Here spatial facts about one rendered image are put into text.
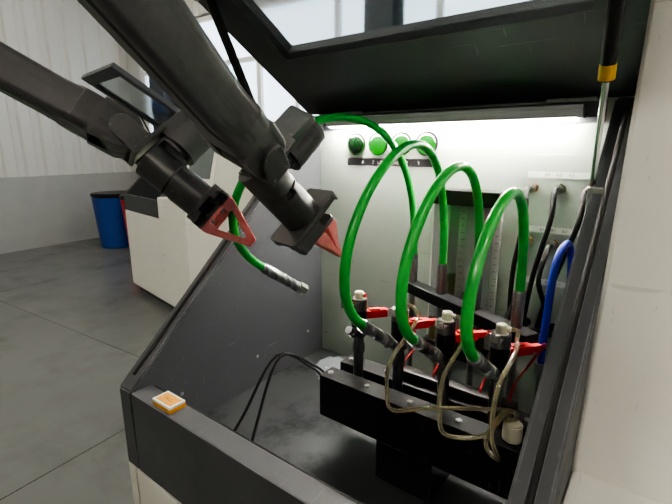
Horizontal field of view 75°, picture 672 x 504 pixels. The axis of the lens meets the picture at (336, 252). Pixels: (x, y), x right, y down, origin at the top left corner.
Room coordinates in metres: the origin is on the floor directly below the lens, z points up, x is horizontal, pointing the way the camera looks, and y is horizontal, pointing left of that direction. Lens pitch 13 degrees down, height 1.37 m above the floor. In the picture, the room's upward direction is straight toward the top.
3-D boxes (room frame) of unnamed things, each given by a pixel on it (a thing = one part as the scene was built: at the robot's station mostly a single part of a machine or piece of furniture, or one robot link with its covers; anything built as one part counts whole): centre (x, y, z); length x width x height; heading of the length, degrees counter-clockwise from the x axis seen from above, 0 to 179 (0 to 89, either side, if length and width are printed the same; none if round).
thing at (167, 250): (3.93, 1.37, 1.00); 1.30 x 1.09 x 1.99; 44
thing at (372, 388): (0.64, -0.14, 0.91); 0.34 x 0.10 x 0.15; 53
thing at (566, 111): (0.92, -0.20, 1.43); 0.54 x 0.03 x 0.02; 53
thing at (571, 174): (0.78, -0.39, 1.20); 0.13 x 0.03 x 0.31; 53
